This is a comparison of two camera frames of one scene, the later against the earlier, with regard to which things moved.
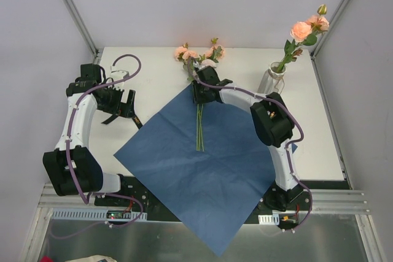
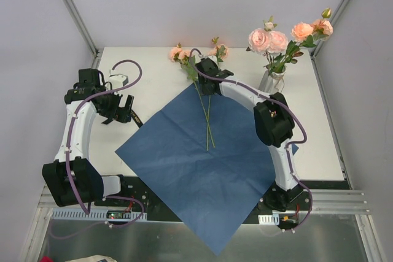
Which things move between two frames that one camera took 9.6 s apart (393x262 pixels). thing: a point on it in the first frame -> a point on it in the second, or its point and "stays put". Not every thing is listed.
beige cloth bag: (94, 258) stays put
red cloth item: (46, 259) stays put
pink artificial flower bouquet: (209, 59) -> (218, 51)
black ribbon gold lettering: (135, 118) stays put
